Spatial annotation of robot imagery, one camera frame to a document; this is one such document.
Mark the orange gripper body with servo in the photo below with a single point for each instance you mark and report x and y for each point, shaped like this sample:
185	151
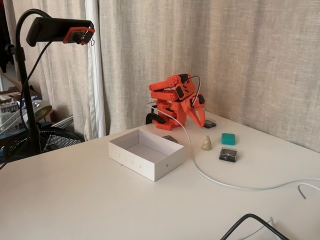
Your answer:
188	106

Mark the orange fixed gripper finger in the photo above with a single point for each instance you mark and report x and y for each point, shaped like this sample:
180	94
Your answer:
195	119

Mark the orange moving gripper finger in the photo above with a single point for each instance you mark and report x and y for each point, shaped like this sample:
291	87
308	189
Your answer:
203	113

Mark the green cube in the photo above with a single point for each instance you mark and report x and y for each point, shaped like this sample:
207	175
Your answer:
228	139

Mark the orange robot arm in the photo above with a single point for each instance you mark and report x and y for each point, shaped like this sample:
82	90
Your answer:
162	86

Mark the white cardboard bin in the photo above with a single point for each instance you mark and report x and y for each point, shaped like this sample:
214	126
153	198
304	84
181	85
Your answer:
140	162

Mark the black box with clear lid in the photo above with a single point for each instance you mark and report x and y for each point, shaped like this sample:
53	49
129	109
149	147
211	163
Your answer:
171	138
211	124
228	155

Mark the beige stone figurine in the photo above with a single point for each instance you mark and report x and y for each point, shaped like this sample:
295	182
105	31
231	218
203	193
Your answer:
206	144

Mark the black table clamp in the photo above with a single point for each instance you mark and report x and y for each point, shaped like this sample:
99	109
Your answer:
152	115

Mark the white sheer curtain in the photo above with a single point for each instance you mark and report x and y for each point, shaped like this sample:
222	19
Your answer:
96	87

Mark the black floor fan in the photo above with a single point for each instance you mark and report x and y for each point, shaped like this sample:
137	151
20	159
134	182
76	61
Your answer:
57	140

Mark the olive lamp head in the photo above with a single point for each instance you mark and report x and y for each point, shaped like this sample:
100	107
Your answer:
42	110

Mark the black phone holder clamp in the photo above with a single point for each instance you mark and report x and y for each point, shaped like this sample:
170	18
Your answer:
50	27

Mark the brown cardboard box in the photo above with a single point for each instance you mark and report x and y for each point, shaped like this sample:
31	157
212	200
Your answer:
15	96

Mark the orange mounted camera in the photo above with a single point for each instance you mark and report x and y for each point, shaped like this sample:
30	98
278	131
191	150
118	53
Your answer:
75	36

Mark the black gooseneck camera stand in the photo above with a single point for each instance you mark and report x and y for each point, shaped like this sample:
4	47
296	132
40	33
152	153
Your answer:
25	75

